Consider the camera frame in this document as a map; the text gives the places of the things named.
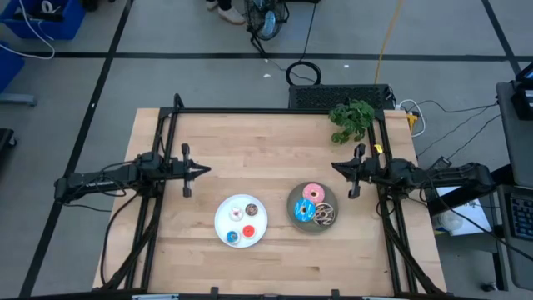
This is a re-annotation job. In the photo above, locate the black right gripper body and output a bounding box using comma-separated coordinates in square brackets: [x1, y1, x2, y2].
[348, 142, 382, 200]

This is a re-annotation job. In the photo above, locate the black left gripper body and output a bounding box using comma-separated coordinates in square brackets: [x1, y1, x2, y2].
[168, 142, 193, 198]

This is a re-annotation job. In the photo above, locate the large chocolate frosted donut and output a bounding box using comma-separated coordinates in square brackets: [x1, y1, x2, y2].
[312, 202, 336, 227]

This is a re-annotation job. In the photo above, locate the large pink frosted donut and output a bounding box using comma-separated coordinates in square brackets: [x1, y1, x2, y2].
[301, 182, 326, 205]

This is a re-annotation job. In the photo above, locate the large blue frosted donut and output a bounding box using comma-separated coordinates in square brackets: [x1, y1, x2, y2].
[293, 198, 317, 223]

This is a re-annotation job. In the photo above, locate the green leafy plant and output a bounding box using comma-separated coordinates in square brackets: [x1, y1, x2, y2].
[327, 98, 376, 146]

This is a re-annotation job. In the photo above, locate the white round plate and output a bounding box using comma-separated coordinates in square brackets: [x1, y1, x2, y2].
[214, 193, 269, 249]

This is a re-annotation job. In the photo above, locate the grey-green round plate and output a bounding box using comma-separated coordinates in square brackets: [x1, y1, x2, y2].
[286, 181, 339, 234]

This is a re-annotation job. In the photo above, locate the black power adapter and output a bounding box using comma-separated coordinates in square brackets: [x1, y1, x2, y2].
[428, 156, 453, 172]

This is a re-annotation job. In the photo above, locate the black computer case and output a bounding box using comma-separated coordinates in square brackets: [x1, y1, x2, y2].
[288, 84, 396, 111]

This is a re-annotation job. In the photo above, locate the white cup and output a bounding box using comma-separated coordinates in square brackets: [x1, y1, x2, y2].
[439, 210, 463, 233]

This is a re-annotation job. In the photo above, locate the white paper sheet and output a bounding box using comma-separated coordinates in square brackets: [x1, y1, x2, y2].
[432, 187, 493, 237]

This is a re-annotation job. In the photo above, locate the black desk bar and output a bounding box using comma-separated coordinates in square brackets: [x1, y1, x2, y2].
[428, 164, 514, 216]

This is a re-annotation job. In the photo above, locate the grey side cabinet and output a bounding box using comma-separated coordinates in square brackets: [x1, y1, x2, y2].
[495, 81, 533, 188]

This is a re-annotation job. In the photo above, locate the black keyboard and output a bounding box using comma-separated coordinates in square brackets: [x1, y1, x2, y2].
[506, 193, 533, 243]

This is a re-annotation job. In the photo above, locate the black floor fan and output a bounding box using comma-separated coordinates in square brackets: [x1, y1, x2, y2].
[244, 0, 290, 42]

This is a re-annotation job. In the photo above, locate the black monitor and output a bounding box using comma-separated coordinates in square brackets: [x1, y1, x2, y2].
[511, 62, 533, 122]

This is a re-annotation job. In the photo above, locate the grey floor plate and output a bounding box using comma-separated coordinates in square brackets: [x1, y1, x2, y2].
[0, 93, 37, 106]

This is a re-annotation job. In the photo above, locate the blue plastic bin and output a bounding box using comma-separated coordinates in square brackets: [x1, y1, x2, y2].
[0, 41, 25, 95]
[0, 0, 87, 42]

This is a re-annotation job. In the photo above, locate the white power cable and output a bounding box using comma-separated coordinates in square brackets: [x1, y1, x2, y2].
[397, 98, 426, 138]

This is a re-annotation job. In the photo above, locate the black aluminium table frame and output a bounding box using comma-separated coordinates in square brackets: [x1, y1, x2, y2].
[99, 93, 449, 300]

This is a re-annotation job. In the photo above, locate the coiled black cable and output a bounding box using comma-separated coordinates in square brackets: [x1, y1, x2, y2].
[285, 61, 322, 87]

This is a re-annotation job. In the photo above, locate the yellow hanging cable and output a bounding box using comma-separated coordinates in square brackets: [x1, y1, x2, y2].
[374, 0, 406, 84]

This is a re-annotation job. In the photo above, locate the long white cable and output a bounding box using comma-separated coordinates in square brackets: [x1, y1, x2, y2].
[0, 0, 57, 60]

